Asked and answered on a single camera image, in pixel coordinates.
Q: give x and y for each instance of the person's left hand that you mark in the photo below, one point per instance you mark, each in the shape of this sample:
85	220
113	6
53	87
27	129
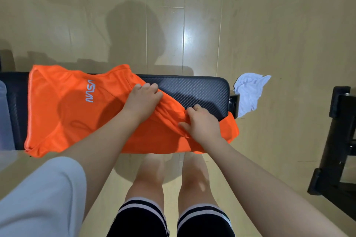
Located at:
141	103

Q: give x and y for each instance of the person's right hand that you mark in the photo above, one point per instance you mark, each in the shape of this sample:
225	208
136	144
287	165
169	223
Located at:
203	125

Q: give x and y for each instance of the person's left fingers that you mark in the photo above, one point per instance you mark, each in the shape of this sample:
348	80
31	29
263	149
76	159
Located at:
150	89

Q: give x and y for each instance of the person's right thumb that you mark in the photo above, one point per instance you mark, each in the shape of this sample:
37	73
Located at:
185	128

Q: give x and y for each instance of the orange t-shirt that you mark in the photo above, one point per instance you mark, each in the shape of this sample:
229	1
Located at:
69	111

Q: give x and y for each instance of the person's right forearm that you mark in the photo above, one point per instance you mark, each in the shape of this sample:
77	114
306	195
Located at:
264	195

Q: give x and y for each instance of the person's left forearm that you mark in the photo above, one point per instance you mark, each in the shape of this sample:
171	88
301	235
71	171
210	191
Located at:
103	156

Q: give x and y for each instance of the black padded bench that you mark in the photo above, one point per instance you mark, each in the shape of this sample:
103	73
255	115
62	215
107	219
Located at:
194	92

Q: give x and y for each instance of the person's right leg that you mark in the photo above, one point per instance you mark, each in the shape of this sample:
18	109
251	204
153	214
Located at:
194	181

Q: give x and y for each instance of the person's leg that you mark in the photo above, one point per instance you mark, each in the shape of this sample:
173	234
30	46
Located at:
194	181
148	178

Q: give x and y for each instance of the person's left leg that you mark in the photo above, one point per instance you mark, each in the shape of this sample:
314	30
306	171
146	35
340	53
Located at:
148	178

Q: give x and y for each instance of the white crumpled cloth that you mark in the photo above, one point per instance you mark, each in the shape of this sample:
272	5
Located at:
249	92

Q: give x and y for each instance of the black shorts with white stripes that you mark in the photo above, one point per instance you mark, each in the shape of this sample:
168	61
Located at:
139	223

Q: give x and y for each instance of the light grey folded cloth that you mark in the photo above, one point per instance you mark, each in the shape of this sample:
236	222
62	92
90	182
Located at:
5	117

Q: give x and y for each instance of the person's white shirt sleeve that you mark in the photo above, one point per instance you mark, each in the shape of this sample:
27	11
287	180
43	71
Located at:
41	200

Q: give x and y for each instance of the black metal equipment frame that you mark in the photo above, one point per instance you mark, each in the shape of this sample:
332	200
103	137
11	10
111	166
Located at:
338	156

